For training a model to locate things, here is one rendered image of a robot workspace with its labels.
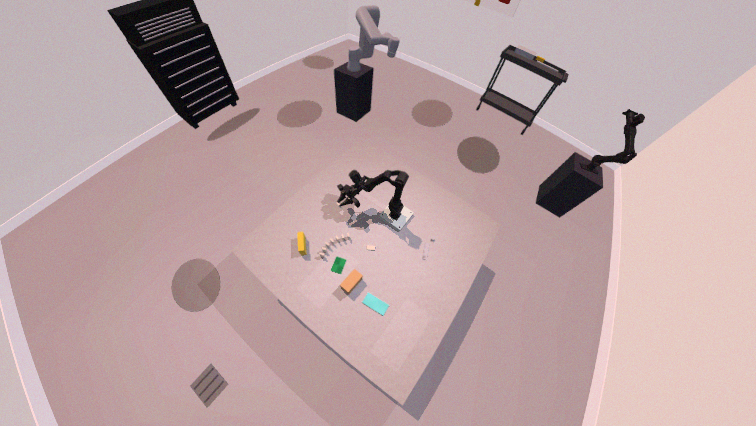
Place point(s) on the yellow rectangular block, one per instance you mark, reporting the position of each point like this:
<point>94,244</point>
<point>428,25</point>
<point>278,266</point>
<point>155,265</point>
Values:
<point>302,244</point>

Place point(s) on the orange-brown box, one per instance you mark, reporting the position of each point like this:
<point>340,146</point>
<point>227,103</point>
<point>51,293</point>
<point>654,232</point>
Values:
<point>351,281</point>

